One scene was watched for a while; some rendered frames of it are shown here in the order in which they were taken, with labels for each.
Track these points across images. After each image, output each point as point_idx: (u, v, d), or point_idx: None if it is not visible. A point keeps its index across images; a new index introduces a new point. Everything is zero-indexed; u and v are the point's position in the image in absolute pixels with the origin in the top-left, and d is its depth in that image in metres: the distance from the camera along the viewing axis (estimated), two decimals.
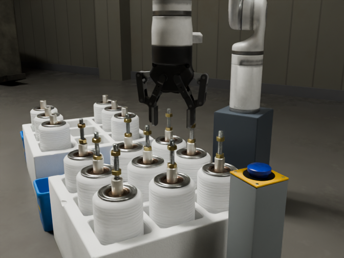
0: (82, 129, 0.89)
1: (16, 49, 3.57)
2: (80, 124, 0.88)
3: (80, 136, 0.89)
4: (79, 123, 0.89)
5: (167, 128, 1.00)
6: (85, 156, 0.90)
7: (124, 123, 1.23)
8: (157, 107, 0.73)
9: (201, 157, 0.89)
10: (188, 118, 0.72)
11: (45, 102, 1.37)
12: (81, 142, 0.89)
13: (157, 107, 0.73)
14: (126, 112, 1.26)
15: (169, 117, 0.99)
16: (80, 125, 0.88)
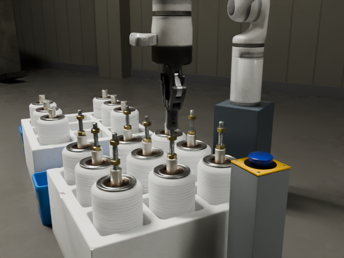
0: (81, 121, 0.88)
1: (16, 46, 3.56)
2: (79, 115, 0.87)
3: (79, 128, 0.88)
4: (78, 115, 0.87)
5: None
6: (84, 148, 0.89)
7: (123, 117, 1.22)
8: (168, 112, 0.72)
9: (201, 149, 0.88)
10: (169, 121, 0.72)
11: (44, 96, 1.36)
12: (80, 133, 0.88)
13: (166, 112, 0.71)
14: (125, 106, 1.25)
15: None
16: (79, 116, 0.87)
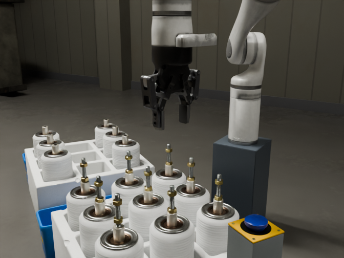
0: (84, 168, 0.92)
1: (17, 59, 3.60)
2: (82, 164, 0.90)
3: (82, 174, 0.91)
4: (81, 163, 0.91)
5: (167, 163, 1.02)
6: (87, 193, 0.92)
7: (125, 151, 1.26)
8: (185, 107, 0.73)
9: (200, 195, 0.91)
10: (162, 121, 0.70)
11: (47, 127, 1.40)
12: (83, 180, 0.91)
13: (186, 107, 0.73)
14: (127, 140, 1.29)
15: (169, 153, 1.02)
16: (82, 165, 0.90)
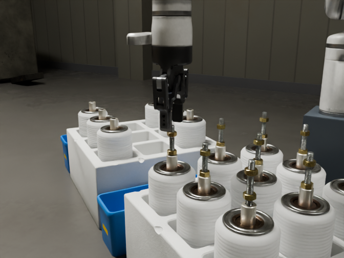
0: (169, 139, 0.73)
1: (33, 47, 3.42)
2: (174, 131, 0.73)
3: (174, 146, 0.73)
4: (173, 131, 0.72)
5: (262, 135, 0.84)
6: (175, 170, 0.74)
7: (191, 128, 1.08)
8: (163, 112, 0.69)
9: (318, 172, 0.73)
10: (174, 114, 0.75)
11: (95, 103, 1.21)
12: (175, 151, 0.74)
13: (161, 112, 0.69)
14: (192, 115, 1.10)
15: (265, 123, 0.83)
16: (175, 131, 0.73)
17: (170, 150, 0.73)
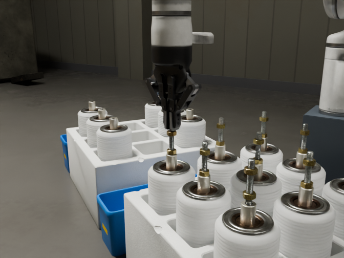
0: (169, 138, 0.73)
1: (33, 46, 3.41)
2: (174, 130, 0.73)
3: (173, 146, 0.73)
4: (172, 131, 0.72)
5: (262, 134, 0.84)
6: (174, 169, 0.74)
7: (191, 128, 1.07)
8: (173, 111, 0.72)
9: (318, 171, 0.73)
10: (174, 121, 0.72)
11: (94, 103, 1.21)
12: (175, 150, 0.74)
13: None
14: (192, 114, 1.10)
15: (265, 122, 0.83)
16: (175, 131, 0.73)
17: (170, 150, 0.73)
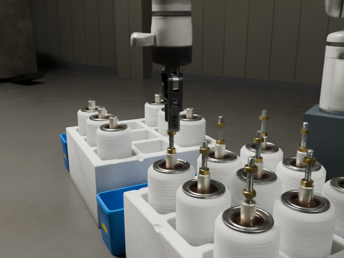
0: (172, 138, 0.73)
1: (32, 46, 3.41)
2: None
3: (171, 144, 0.74)
4: None
5: (262, 133, 0.84)
6: (174, 168, 0.74)
7: (191, 127, 1.07)
8: (170, 113, 0.68)
9: (318, 170, 0.73)
10: (168, 114, 0.75)
11: (94, 102, 1.21)
12: (168, 149, 0.74)
13: (168, 113, 0.68)
14: (192, 113, 1.10)
15: (265, 121, 0.83)
16: (168, 129, 0.73)
17: (174, 148, 0.74)
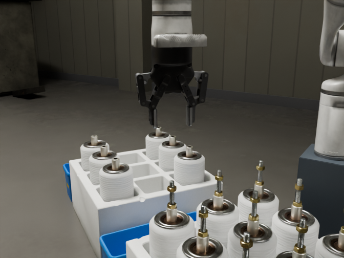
0: (170, 194, 0.76)
1: (34, 60, 3.45)
2: (174, 185, 0.77)
3: (174, 200, 0.77)
4: (173, 187, 0.76)
5: (258, 182, 0.87)
6: (174, 221, 0.77)
7: (191, 166, 1.11)
8: (188, 109, 0.72)
9: (311, 224, 0.76)
10: (156, 120, 0.71)
11: (97, 137, 1.25)
12: (174, 203, 0.78)
13: (189, 109, 0.71)
14: (191, 152, 1.14)
15: (261, 171, 0.87)
16: (174, 186, 0.77)
17: (171, 204, 0.77)
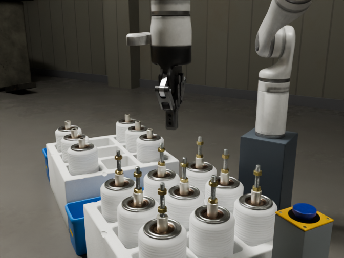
0: (116, 162, 0.91)
1: (26, 57, 3.60)
2: (120, 154, 0.91)
3: (120, 167, 0.92)
4: (119, 155, 0.91)
5: (198, 155, 1.02)
6: (121, 185, 0.92)
7: (150, 146, 1.26)
8: (168, 111, 0.72)
9: (235, 187, 0.91)
10: (169, 121, 0.72)
11: (70, 122, 1.40)
12: (122, 170, 0.93)
13: (166, 111, 0.72)
14: (151, 134, 1.29)
15: (200, 145, 1.02)
16: (121, 155, 0.92)
17: (118, 171, 0.91)
